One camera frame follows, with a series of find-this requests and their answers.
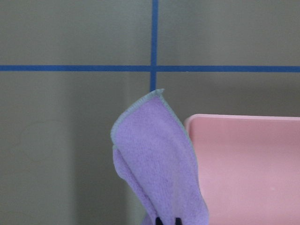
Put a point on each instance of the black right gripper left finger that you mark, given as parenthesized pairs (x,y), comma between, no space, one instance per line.
(158,221)

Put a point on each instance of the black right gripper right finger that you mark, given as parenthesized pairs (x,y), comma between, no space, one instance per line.
(178,221)

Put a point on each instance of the purple microfiber cloth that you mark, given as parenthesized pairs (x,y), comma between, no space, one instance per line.
(154,155)

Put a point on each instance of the pink plastic tray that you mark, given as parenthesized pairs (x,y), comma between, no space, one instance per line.
(249,168)

